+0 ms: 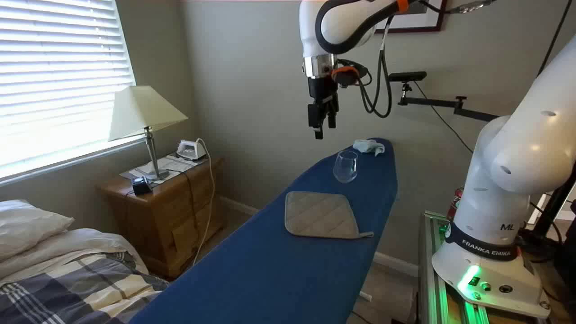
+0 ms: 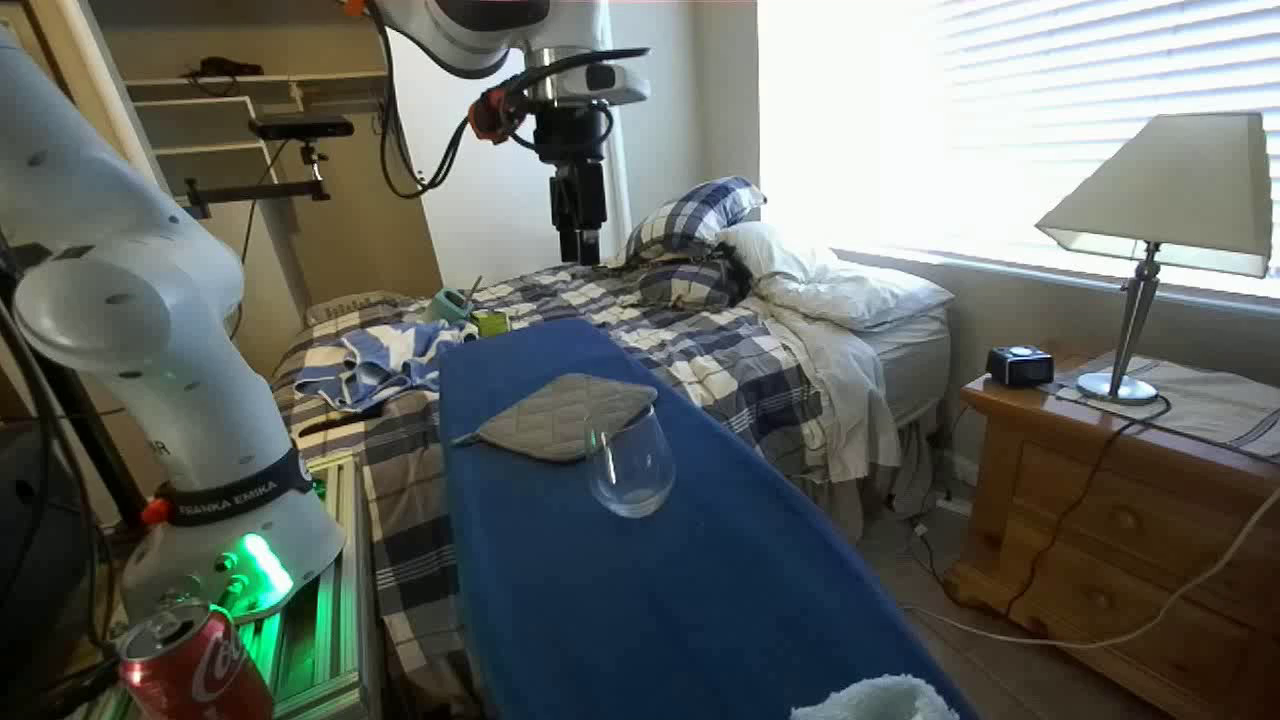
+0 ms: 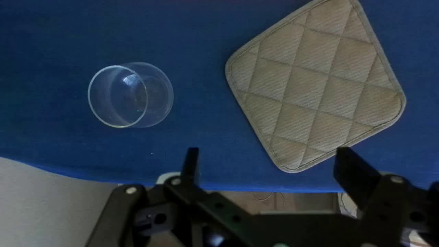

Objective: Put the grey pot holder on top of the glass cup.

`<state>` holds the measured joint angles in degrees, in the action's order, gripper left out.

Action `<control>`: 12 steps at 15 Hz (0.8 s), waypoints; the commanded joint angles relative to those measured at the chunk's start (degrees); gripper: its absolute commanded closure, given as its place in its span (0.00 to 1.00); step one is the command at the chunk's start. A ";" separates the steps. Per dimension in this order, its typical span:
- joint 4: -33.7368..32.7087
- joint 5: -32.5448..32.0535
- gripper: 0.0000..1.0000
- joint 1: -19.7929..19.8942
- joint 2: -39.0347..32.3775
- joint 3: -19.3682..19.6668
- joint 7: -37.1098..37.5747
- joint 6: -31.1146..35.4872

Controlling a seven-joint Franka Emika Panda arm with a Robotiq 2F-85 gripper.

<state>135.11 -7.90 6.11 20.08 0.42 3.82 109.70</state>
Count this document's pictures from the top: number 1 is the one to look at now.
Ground thin black camera cable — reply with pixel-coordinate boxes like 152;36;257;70
411;79;474;155

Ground black alarm clock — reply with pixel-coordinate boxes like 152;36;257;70
131;175;152;198

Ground wrist camera with orange mount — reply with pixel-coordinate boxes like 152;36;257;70
330;59;374;90

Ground white bed sheet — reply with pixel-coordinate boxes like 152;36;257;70
0;227;149;284

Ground beige shade table lamp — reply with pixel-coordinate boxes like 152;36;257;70
107;85;188;182

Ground white papers on nightstand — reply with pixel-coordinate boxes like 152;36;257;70
118;153;199;185

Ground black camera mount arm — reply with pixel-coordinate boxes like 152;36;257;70
395;79;500;124

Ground white window blinds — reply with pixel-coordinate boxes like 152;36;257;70
0;0;138;173

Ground white clothes iron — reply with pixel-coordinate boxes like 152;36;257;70
174;137;208;164

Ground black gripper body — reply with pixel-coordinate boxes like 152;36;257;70
305;76;341;126

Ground black tripod stand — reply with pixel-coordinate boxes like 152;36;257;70
527;178;576;290

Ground light blue terry cloth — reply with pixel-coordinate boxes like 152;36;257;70
350;137;386;158

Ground clear glass cup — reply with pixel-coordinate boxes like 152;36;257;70
330;148;361;185

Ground grey quilted pot holder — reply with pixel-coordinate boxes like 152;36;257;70
282;189;374;241

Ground wooden nightstand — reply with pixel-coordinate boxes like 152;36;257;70
96;157;224;281

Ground white power cord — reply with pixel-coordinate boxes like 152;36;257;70
188;139;219;266

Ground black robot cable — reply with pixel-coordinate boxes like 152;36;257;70
334;14;395;121

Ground black stereo camera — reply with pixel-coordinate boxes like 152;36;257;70
386;70;428;85

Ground blue ironing board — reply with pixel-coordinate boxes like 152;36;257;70
127;137;399;324

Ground white pillow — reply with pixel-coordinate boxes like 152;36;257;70
0;198;75;263

